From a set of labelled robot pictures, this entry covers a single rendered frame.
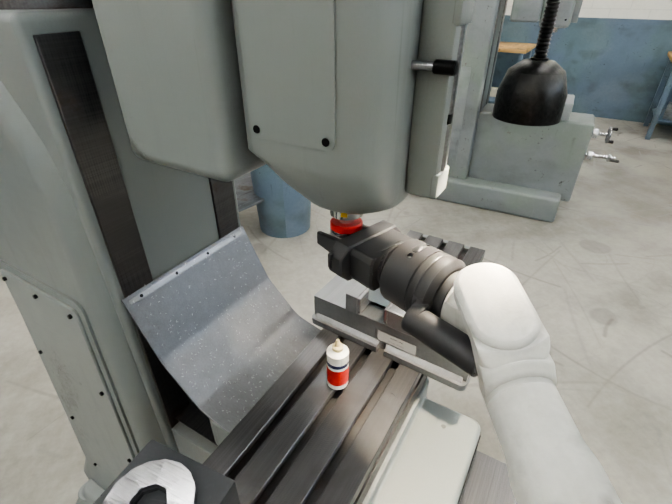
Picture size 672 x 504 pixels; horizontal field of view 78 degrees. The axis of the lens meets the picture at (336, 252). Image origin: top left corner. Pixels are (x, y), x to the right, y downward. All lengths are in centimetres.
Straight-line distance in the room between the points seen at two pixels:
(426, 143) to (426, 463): 60
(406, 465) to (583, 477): 51
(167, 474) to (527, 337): 39
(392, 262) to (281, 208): 244
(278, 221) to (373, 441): 237
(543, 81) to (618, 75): 652
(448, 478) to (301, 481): 28
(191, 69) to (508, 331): 42
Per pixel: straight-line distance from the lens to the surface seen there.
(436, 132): 48
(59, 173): 76
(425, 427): 92
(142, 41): 57
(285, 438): 76
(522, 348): 42
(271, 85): 47
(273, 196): 289
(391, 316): 81
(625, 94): 707
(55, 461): 211
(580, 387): 230
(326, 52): 43
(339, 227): 58
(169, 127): 58
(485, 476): 100
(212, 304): 93
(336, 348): 75
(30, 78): 71
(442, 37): 47
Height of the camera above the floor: 155
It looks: 33 degrees down
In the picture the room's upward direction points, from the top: straight up
